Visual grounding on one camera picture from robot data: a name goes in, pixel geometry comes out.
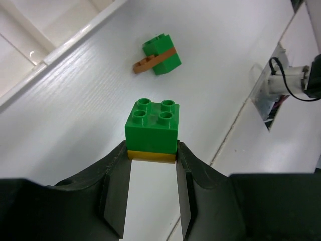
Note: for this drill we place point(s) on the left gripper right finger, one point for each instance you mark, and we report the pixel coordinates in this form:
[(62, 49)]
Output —
[(255, 206)]

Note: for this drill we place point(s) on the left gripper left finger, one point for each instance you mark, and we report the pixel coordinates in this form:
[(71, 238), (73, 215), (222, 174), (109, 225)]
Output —
[(90, 205)]

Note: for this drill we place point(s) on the yellow lego plate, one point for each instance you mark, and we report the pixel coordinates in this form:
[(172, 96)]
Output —
[(152, 156)]

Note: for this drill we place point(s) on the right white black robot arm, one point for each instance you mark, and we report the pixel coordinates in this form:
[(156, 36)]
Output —
[(302, 83)]

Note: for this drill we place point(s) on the thin brown lego plate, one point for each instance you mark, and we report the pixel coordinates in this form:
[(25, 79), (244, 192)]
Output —
[(152, 61)]

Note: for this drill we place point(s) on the green lego brick pair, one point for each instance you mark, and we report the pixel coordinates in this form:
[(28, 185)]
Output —
[(163, 47)]

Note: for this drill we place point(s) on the white three-compartment tray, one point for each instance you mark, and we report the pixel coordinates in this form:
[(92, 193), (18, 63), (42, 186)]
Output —
[(36, 33)]

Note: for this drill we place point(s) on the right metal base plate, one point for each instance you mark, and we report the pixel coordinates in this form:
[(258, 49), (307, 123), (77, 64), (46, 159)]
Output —
[(267, 105)]

